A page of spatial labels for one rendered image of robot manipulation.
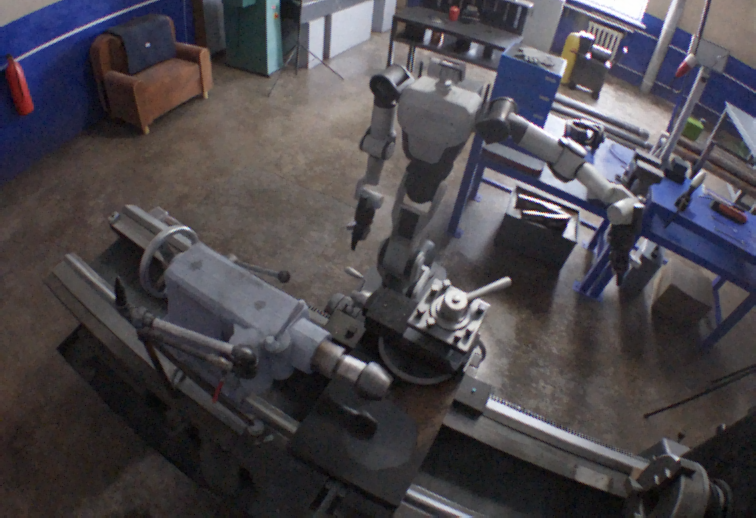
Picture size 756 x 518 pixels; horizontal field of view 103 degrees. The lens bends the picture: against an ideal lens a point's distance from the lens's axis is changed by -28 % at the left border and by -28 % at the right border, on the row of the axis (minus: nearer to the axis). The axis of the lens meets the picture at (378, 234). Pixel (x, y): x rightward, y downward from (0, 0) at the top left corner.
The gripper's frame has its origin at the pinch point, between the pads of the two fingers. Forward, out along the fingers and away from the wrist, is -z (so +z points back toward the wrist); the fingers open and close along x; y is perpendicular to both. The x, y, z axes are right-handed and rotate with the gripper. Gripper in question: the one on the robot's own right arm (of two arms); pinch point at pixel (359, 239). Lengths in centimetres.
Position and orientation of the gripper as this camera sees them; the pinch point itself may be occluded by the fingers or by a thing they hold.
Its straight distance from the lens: 197.3
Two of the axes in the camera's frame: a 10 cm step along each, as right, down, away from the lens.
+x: -4.4, 4.4, -7.8
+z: 1.9, -8.0, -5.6
